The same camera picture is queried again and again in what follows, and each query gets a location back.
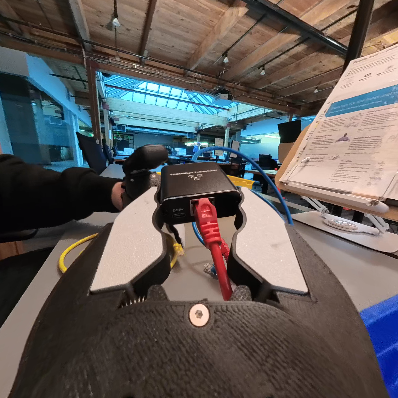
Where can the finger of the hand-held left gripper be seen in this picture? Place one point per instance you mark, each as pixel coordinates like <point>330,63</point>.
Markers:
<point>182,233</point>

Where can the white ceiling projector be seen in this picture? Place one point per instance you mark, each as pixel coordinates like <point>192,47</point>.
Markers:
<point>222,99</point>

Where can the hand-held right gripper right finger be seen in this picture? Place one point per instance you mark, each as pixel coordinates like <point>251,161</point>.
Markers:
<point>267,245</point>

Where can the person's dark clothing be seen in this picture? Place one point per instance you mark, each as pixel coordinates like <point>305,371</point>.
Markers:
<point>15,279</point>

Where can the black vertical pole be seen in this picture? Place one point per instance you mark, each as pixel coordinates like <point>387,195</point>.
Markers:
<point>357,31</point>

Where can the black chair armrest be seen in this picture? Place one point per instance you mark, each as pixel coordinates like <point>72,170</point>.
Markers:
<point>18,236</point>

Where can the black network splitter box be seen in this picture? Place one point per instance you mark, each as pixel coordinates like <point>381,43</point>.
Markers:
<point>192,183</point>

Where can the black ceiling pipe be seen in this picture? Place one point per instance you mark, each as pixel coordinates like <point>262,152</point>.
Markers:
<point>326,40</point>

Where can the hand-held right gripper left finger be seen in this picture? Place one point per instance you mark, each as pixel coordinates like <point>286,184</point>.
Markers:
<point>130,242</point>

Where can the blue plastic bin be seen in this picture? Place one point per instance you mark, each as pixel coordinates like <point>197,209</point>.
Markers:
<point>382,335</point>

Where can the printed paper sheets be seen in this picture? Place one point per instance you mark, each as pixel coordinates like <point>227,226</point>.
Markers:
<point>351,149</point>

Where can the black monitor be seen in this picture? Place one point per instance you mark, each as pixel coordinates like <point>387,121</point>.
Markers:
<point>289,131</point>

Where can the yellow plastic bin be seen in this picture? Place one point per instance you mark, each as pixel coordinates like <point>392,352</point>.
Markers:
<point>244,182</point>

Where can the grey desk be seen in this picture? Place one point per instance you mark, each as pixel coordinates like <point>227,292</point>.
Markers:
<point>342,273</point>

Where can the person's left forearm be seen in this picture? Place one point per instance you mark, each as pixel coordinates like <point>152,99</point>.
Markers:
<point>46,192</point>

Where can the white sign board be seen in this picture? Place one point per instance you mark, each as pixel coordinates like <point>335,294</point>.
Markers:
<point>219,146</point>
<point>235,149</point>

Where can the person's left hand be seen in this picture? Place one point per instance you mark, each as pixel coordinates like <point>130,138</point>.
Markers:
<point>117,197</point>

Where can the wooden document stand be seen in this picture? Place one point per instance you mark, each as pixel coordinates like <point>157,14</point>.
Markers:
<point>373,242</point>

